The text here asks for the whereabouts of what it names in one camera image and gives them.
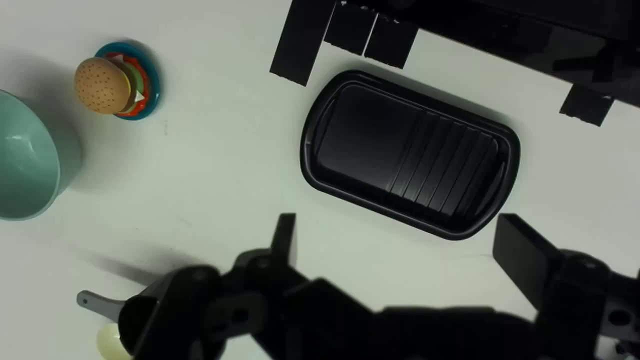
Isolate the cream toy plate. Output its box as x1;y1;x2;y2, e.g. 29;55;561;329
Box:
97;322;134;360

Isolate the mint green bowl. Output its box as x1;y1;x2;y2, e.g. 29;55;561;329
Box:
0;89;85;222

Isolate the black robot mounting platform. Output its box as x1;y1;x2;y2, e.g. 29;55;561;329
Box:
382;0;640;109

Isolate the toy hamburger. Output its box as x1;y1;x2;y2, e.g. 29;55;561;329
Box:
72;57;151;120

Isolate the small blue plate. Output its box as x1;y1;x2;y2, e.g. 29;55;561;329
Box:
92;38;164;122

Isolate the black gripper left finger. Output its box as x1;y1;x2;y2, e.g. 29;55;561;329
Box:
132;212;403;360

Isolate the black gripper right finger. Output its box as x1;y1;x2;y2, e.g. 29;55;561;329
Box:
493;212;640;360

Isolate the black ribbed baking tray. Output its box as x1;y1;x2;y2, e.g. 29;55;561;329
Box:
299;69;522;242

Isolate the black tape strip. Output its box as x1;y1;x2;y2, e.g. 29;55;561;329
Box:
558;85;617;129
268;0;338;89
325;3;378;57
362;12;420;70

